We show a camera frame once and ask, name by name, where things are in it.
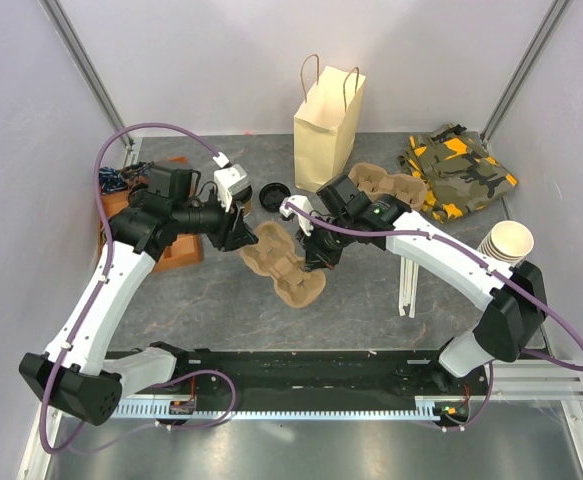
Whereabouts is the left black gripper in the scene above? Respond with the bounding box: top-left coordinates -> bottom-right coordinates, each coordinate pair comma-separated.
173,188 -> 259,253

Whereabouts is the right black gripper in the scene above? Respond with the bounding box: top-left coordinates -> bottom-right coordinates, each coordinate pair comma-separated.
295,214 -> 354,272

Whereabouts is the brown cardboard cup carrier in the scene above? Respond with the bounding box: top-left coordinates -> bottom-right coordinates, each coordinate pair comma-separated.
348,163 -> 427,211
239,221 -> 327,309

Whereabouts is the beige paper bag with handles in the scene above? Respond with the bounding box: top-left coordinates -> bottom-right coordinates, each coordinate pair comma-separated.
293,66 -> 366,192

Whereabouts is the single brown paper cup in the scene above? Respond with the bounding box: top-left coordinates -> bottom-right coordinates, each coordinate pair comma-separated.
233,186 -> 253,216

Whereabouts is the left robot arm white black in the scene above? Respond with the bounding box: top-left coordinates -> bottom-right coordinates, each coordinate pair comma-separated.
19,162 -> 258,426

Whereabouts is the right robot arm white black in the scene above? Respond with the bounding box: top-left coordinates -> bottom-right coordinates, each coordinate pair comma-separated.
280,174 -> 546,394

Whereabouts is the black cup lid on table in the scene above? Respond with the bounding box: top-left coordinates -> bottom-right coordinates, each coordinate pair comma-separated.
258,182 -> 291,213

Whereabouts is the orange compartment tray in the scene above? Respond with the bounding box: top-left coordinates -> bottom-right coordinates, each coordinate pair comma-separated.
100,162 -> 203,273

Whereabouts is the white wrapped straw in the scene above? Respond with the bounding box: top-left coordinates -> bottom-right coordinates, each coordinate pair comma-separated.
407,261 -> 419,318
398,257 -> 412,316

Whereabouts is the blue patterned rolled cloth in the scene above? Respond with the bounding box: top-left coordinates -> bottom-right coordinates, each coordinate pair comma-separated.
98,167 -> 129,195

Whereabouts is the camouflage folded cloth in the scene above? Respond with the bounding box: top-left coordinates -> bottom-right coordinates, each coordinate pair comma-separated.
398,124 -> 518,223

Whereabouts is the stack of paper cups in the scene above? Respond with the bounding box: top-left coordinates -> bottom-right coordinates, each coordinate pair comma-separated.
478,220 -> 535,266

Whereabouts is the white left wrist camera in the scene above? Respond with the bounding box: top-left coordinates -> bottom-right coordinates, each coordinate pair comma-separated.
213,152 -> 251,212

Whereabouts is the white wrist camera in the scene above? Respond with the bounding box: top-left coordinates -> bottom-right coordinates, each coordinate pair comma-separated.
279,195 -> 313,237
213,152 -> 251,212

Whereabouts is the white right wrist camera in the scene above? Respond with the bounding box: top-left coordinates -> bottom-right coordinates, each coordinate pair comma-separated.
279,195 -> 313,237

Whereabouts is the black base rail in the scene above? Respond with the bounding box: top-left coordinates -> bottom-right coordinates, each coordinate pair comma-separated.
144,346 -> 487,410

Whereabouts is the slotted cable duct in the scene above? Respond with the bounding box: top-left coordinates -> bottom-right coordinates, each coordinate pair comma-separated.
113,397 -> 472,420

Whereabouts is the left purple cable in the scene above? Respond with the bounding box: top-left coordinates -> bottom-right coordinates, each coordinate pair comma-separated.
39,122 -> 237,455

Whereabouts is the purple cable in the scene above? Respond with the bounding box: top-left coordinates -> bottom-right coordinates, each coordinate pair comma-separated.
283,197 -> 583,434
39,122 -> 237,455

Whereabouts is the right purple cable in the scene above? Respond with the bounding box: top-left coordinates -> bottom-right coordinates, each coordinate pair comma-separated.
283,197 -> 583,434

